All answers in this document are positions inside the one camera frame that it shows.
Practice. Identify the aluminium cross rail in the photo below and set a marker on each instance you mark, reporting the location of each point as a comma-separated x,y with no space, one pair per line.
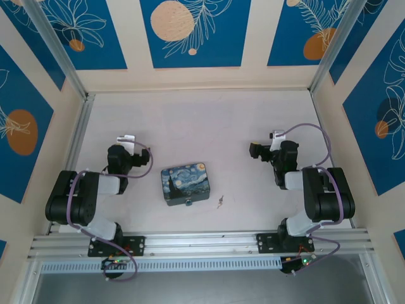
202,242

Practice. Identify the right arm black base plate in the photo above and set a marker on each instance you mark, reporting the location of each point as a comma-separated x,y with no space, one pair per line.
265,242

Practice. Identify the aluminium side rail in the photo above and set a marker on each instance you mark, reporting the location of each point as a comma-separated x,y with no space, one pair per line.
76,152
329,152

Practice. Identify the blue floral wall panel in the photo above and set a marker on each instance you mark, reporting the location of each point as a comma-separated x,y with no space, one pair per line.
31,38
196,35
300,35
376,126
373,35
22,126
95,35

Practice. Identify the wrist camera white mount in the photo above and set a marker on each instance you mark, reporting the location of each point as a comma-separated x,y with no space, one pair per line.
126,141
277,137

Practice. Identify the starry night tin box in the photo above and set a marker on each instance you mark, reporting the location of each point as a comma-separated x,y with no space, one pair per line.
185,182

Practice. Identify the grey metal sheet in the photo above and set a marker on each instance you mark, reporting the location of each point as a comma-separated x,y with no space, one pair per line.
202,289

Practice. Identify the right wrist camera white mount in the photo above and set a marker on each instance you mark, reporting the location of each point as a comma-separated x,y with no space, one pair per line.
277,137

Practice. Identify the aluminium corner post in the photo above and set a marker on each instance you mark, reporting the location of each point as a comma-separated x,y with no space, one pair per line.
53,47
337,44

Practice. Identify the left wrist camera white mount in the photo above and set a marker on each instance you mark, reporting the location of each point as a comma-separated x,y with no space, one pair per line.
126,141

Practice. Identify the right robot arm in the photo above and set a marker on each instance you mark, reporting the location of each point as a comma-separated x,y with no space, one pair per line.
329,199

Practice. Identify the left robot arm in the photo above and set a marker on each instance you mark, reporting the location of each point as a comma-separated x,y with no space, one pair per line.
72,202

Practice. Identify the small silver key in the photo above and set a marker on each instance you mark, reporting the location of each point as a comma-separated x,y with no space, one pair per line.
220,202

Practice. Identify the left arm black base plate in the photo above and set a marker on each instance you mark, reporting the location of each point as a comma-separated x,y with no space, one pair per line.
136,245

